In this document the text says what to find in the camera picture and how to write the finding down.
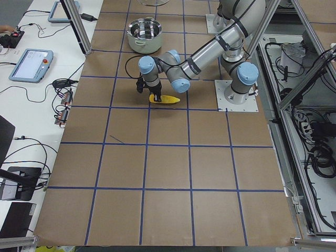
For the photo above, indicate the cream cooking pot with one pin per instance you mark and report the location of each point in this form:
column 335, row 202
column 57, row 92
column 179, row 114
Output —
column 145, row 35

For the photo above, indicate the far teach pendant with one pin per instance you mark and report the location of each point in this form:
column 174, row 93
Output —
column 57, row 14

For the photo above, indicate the brown cardboard mat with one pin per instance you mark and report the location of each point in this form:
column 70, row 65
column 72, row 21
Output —
column 130, row 173

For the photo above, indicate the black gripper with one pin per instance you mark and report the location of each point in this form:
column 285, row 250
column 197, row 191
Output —
column 155, row 90

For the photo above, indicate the teach pendant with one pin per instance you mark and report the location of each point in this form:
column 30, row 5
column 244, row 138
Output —
column 32, row 66
column 57, row 14

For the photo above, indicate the small circuit board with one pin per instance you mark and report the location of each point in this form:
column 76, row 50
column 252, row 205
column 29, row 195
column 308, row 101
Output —
column 67, row 98
column 61, row 117

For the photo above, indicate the aluminium frame post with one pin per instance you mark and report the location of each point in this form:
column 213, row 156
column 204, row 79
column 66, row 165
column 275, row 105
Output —
column 77, row 25

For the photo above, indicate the black power adapter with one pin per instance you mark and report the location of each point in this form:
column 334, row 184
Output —
column 88, row 17

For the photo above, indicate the yellow corn cob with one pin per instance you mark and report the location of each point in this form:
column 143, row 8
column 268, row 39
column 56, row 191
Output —
column 165, row 99

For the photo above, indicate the black monitor stand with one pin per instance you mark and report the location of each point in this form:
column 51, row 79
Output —
column 19, row 183

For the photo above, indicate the near teach pendant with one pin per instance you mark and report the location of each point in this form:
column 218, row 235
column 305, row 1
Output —
column 32, row 66

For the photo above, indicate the person hand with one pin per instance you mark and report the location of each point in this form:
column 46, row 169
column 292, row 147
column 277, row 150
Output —
column 6, row 28

